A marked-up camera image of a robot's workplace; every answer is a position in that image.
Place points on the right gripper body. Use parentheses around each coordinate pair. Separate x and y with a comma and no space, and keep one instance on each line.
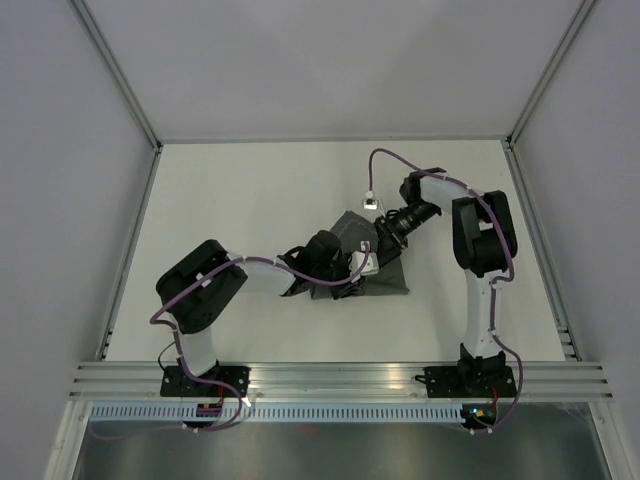
(396,229)

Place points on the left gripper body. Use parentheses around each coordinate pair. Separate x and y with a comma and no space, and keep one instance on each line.
(334,271)

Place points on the grey cloth napkin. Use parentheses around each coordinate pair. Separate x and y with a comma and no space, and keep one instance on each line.
(352,229)

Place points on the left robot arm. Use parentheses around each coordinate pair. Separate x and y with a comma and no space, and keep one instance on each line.
(196,291)

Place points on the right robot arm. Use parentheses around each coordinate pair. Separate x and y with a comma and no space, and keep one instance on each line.
(484,246)

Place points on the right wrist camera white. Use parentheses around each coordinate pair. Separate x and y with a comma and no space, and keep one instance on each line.
(372,204)

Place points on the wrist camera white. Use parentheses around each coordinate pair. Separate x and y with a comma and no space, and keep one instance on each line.
(372,204)
(364,262)

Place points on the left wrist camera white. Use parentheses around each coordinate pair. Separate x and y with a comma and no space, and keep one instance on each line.
(364,262)

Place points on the white slotted cable duct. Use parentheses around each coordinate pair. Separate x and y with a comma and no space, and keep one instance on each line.
(446,413)

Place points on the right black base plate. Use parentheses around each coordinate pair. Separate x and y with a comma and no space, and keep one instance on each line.
(452,382)

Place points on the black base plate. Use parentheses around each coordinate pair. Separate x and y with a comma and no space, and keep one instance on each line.
(176,384)
(452,382)

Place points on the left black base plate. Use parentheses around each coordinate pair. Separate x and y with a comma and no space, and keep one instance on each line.
(176,384)

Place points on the left side aluminium rail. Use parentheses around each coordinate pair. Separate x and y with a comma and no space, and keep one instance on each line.
(131,239)

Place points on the aluminium rail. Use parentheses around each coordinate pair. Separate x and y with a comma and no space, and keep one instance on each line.
(131,239)
(543,256)
(335,382)

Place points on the right side aluminium rail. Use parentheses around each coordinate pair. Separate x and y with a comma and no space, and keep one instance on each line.
(543,256)

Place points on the aluminium front rail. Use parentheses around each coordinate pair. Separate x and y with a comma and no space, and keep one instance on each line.
(335,382)

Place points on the right aluminium frame post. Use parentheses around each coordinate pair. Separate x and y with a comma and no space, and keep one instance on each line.
(552,67)

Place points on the aluminium frame post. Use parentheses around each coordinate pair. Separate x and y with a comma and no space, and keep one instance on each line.
(552,67)
(94,33)

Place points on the left aluminium frame post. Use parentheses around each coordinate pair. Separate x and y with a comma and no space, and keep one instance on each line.
(94,33)

